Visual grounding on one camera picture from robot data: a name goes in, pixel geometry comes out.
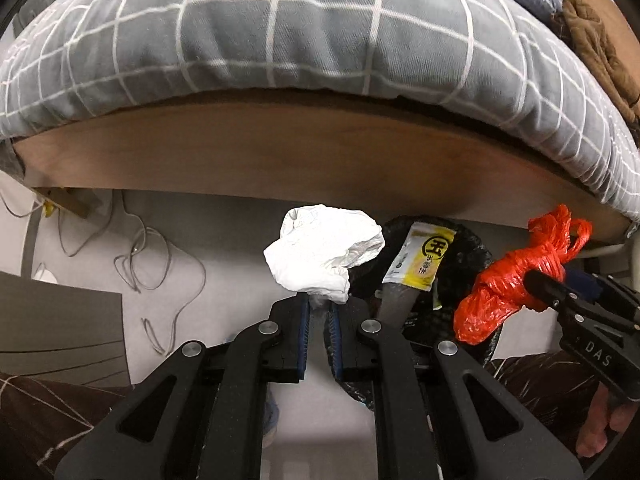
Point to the white tissue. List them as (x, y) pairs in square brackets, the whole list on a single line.
[(320, 250)]

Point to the white charger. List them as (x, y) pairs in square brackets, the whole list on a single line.
[(44, 276)]

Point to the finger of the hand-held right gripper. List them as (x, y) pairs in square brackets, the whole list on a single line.
[(585, 285), (547, 290)]

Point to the blue slipper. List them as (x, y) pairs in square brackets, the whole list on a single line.
[(270, 412)]

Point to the black trash bin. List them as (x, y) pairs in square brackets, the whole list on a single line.
[(465, 255)]

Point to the yellow white snack packet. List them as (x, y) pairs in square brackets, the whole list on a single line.
[(422, 255)]

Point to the person's dark plaid trousers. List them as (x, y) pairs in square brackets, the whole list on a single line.
[(40, 410)]

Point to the dark grey panel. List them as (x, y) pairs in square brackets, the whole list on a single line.
[(60, 320)]

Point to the red plastic bag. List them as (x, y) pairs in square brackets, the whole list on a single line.
[(495, 290)]

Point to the brown clothing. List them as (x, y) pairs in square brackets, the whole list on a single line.
[(600, 45)]

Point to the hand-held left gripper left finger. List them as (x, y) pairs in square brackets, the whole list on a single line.
[(301, 340)]

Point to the person's right hand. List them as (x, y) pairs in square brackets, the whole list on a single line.
[(600, 425)]

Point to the grey checked bed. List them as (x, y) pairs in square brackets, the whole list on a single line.
[(300, 25)]

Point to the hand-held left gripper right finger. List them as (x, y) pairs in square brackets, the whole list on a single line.
[(336, 345)]

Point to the wooden bed frame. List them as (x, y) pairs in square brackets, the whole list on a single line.
[(300, 150)]

